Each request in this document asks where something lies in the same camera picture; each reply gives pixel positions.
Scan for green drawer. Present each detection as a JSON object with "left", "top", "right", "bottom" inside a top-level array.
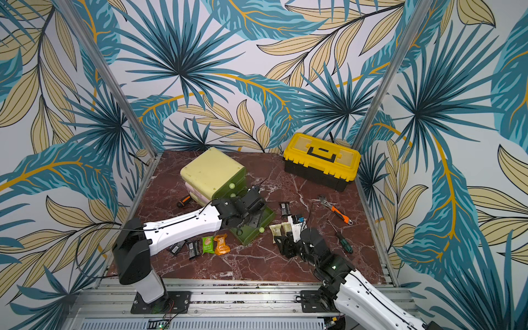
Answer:
[{"left": 212, "top": 176, "right": 248, "bottom": 199}]

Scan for black cookie packet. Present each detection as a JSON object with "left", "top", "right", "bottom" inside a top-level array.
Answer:
[
  {"left": 187, "top": 240, "right": 202, "bottom": 260},
  {"left": 168, "top": 241, "right": 186, "bottom": 256},
  {"left": 279, "top": 202, "right": 292, "bottom": 218}
]

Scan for orange cookie packet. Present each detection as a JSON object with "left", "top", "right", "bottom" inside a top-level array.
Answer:
[{"left": 214, "top": 234, "right": 230, "bottom": 256}]

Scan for green cookie packet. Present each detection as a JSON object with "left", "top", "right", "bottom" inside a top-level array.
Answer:
[{"left": 202, "top": 236, "right": 215, "bottom": 254}]

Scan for cream cookie packet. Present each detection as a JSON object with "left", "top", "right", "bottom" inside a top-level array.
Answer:
[
  {"left": 269, "top": 224, "right": 283, "bottom": 237},
  {"left": 281, "top": 222, "right": 292, "bottom": 235}
]

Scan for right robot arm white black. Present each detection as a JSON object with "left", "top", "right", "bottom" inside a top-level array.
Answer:
[{"left": 274, "top": 228, "right": 441, "bottom": 329}]

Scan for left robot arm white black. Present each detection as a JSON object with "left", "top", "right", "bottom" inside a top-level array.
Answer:
[{"left": 112, "top": 185, "right": 267, "bottom": 305}]

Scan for light green drawer cabinet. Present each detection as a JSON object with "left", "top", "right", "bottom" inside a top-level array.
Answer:
[{"left": 180, "top": 148, "right": 247, "bottom": 206}]

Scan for black orange screwdriver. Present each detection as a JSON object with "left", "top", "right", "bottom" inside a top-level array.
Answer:
[{"left": 177, "top": 195, "right": 192, "bottom": 208}]

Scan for yellow black toolbox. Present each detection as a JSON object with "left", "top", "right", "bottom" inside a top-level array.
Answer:
[{"left": 283, "top": 133, "right": 361, "bottom": 193}]

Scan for green handled screwdriver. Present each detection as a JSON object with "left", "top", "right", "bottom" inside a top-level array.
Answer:
[{"left": 335, "top": 232, "right": 353, "bottom": 254}]

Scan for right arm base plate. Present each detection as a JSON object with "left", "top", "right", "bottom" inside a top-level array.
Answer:
[{"left": 295, "top": 290, "right": 338, "bottom": 313}]

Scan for aluminium front rail frame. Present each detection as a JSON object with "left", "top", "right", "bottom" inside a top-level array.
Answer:
[{"left": 61, "top": 278, "right": 426, "bottom": 330}]

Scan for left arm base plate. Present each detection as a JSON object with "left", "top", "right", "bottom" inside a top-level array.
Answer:
[{"left": 131, "top": 291, "right": 191, "bottom": 314}]

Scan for left metal corner post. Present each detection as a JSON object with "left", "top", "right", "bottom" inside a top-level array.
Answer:
[{"left": 56, "top": 0, "right": 158, "bottom": 158}]

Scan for metal corner post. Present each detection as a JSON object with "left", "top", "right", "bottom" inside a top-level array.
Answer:
[
  {"left": 352, "top": 1, "right": 432, "bottom": 151},
  {"left": 56, "top": 0, "right": 158, "bottom": 158}
]

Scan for right metal corner post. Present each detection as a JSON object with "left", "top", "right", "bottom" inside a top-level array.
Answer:
[{"left": 352, "top": 1, "right": 432, "bottom": 151}]

